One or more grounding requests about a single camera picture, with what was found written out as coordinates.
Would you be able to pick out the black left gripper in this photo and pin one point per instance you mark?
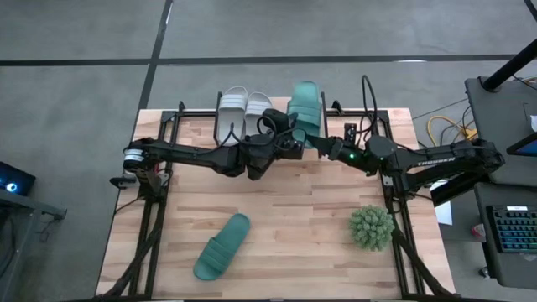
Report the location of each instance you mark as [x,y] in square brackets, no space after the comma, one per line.
[281,149]

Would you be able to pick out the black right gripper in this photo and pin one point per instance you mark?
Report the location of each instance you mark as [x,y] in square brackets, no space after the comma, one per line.
[344,152]

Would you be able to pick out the green rubber slide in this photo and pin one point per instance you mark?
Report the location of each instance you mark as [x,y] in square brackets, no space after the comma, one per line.
[222,247]
[304,100]

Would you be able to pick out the white rubber slide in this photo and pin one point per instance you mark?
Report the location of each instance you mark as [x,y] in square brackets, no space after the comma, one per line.
[233,113]
[258,111]

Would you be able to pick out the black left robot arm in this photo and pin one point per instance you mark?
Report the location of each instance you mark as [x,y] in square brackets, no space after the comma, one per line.
[189,155]

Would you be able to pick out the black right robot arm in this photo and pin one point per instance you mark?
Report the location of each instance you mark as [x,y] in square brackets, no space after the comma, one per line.
[440,161]

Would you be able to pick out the green artificial plant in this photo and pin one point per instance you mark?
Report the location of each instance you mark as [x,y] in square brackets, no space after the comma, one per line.
[371,228]

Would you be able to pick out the grey desk with keyboard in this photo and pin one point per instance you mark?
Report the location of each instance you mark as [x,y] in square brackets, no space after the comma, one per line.
[486,260]

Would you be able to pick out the black monitor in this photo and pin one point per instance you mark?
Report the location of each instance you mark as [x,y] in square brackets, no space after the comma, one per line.
[524,147]

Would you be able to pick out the backlit black keyboard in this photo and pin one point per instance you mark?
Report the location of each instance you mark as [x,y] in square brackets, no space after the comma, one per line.
[516,228]

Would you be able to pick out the white paper sheet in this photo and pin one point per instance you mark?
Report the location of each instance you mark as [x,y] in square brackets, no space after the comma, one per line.
[533,123]

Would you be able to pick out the grey metal desk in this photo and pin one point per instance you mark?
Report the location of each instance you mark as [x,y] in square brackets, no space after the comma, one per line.
[25,205]

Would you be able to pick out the computer with blue light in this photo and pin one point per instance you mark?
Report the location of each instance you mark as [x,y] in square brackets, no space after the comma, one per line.
[14,178]

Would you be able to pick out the wooden shelf with black frame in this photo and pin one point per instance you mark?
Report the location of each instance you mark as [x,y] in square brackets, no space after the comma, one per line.
[280,102]

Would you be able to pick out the black table frame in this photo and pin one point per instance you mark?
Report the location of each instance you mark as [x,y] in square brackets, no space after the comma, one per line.
[361,112]

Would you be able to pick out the grey desk with post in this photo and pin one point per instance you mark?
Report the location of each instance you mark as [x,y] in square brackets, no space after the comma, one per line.
[495,134]

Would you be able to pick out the black post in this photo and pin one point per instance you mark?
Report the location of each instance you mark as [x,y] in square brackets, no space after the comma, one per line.
[509,65]

